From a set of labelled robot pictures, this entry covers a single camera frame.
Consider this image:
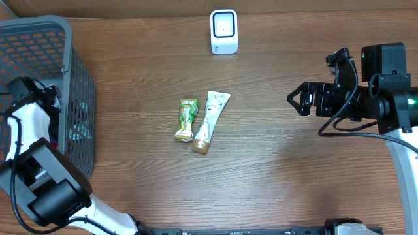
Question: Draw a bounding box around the white tube gold cap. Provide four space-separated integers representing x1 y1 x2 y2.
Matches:
192 91 231 154

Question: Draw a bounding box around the green snack packet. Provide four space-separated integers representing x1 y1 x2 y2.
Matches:
174 99 200 142

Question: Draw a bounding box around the teal snack packet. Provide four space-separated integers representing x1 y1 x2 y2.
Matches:
69 102 91 141

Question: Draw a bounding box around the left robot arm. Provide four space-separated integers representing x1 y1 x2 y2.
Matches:
1 76 152 234

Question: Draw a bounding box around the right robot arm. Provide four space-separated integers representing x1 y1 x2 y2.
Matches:
287 42 417 234

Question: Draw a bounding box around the white barcode scanner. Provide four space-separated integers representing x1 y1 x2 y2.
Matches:
210 9 238 55

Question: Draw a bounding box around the grey plastic mesh basket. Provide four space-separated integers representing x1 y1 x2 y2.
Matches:
1 16 96 177

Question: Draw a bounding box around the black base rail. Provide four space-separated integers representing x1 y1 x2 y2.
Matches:
152 218 384 235

